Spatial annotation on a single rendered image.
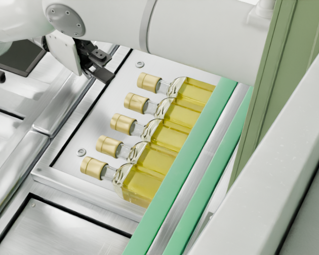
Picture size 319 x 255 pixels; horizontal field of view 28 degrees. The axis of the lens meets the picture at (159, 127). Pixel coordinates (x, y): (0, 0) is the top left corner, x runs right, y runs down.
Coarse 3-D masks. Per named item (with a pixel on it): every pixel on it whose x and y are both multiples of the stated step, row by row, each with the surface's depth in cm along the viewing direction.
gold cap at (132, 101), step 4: (128, 96) 128; (132, 96) 128; (136, 96) 128; (140, 96) 128; (124, 100) 128; (128, 100) 128; (132, 100) 128; (136, 100) 128; (140, 100) 127; (144, 100) 127; (124, 104) 129; (128, 104) 128; (132, 104) 128; (136, 104) 127; (140, 104) 127; (128, 108) 129; (132, 108) 128; (136, 108) 128; (140, 108) 127; (140, 112) 128
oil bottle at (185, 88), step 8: (176, 80) 128; (184, 80) 128; (192, 80) 128; (200, 80) 128; (168, 88) 129; (176, 88) 127; (184, 88) 127; (192, 88) 127; (200, 88) 127; (208, 88) 126; (168, 96) 128; (176, 96) 126; (184, 96) 126; (192, 96) 125; (200, 96) 125; (208, 96) 125; (200, 104) 125
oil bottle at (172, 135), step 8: (152, 120) 123; (160, 120) 123; (168, 120) 123; (144, 128) 123; (152, 128) 122; (160, 128) 121; (168, 128) 121; (176, 128) 121; (184, 128) 121; (144, 136) 121; (152, 136) 120; (160, 136) 120; (168, 136) 120; (176, 136) 120; (184, 136) 120; (160, 144) 120; (168, 144) 119; (176, 144) 119
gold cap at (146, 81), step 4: (144, 72) 132; (140, 76) 131; (144, 76) 131; (148, 76) 131; (152, 76) 131; (156, 76) 131; (140, 80) 131; (144, 80) 131; (148, 80) 130; (152, 80) 130; (156, 80) 130; (140, 84) 131; (144, 84) 131; (148, 84) 130; (152, 84) 130; (140, 88) 132; (144, 88) 131; (148, 88) 131; (152, 88) 130; (152, 92) 132
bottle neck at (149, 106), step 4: (148, 100) 128; (144, 104) 127; (148, 104) 127; (152, 104) 127; (156, 104) 127; (144, 108) 127; (148, 108) 127; (152, 108) 127; (144, 112) 128; (148, 112) 127; (152, 112) 127
